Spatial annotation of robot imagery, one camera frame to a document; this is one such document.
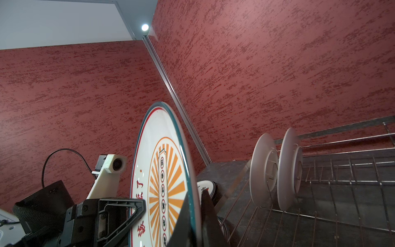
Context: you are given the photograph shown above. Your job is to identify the watermelon plate blue rim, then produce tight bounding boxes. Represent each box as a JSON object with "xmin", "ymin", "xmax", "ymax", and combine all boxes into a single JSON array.
[{"xmin": 197, "ymin": 180, "xmax": 217, "ymax": 200}]

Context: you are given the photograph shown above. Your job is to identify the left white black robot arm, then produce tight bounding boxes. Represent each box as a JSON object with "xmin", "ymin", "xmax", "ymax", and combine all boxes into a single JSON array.
[{"xmin": 9, "ymin": 181, "xmax": 146, "ymax": 247}]

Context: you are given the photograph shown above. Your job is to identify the orange sunburst white plate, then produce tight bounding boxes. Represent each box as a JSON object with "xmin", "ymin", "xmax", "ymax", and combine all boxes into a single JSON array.
[{"xmin": 250, "ymin": 133, "xmax": 279, "ymax": 207}]

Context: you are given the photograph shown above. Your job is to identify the left aluminium corner post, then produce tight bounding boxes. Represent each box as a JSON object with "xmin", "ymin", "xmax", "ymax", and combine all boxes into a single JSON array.
[{"xmin": 143, "ymin": 36, "xmax": 212, "ymax": 166}]

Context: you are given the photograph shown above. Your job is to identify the steel wire dish rack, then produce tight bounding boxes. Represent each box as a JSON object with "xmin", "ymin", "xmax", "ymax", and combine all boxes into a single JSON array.
[{"xmin": 210, "ymin": 116, "xmax": 395, "ymax": 247}]

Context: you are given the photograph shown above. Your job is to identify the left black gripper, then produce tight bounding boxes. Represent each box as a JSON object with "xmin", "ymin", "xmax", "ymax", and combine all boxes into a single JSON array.
[{"xmin": 57, "ymin": 198, "xmax": 146, "ymax": 247}]

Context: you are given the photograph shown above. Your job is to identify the round ceiling spot light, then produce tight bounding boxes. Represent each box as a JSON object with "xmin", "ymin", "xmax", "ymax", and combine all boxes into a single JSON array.
[{"xmin": 142, "ymin": 24, "xmax": 150, "ymax": 32}]

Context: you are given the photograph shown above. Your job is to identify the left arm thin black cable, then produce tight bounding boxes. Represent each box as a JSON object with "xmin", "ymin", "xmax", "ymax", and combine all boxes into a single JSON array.
[{"xmin": 41, "ymin": 148, "xmax": 96, "ymax": 188}]

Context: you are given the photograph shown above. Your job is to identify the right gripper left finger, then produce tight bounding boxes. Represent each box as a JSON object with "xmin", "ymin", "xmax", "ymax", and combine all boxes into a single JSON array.
[{"xmin": 167, "ymin": 195, "xmax": 193, "ymax": 247}]

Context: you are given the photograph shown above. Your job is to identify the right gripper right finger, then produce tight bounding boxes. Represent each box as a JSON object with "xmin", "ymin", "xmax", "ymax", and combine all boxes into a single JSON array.
[{"xmin": 201, "ymin": 190, "xmax": 229, "ymax": 247}]

